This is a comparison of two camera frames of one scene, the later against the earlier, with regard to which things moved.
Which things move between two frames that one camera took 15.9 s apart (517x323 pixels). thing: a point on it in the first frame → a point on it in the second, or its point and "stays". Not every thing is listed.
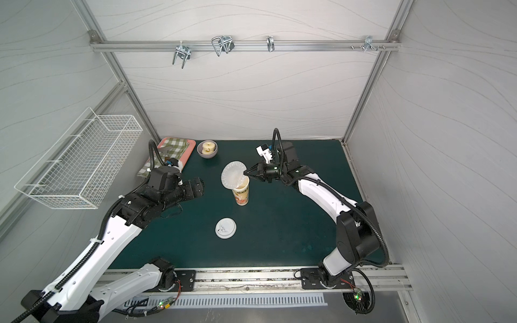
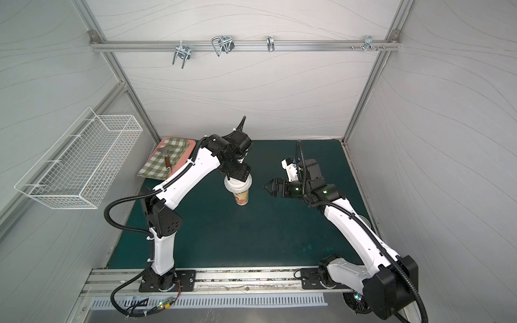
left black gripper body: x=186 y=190 → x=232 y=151
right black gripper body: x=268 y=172 → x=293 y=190
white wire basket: x=81 y=167 stays
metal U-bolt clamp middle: x=223 y=43 stays
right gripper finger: x=252 y=171 → x=276 y=187
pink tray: x=187 y=151 stays
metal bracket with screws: x=368 y=44 stays
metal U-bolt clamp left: x=182 y=52 stays
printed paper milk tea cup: x=242 y=193 stays
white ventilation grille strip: x=203 y=299 stays
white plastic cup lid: x=225 y=228 → x=237 y=186
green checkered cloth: x=171 y=148 stays
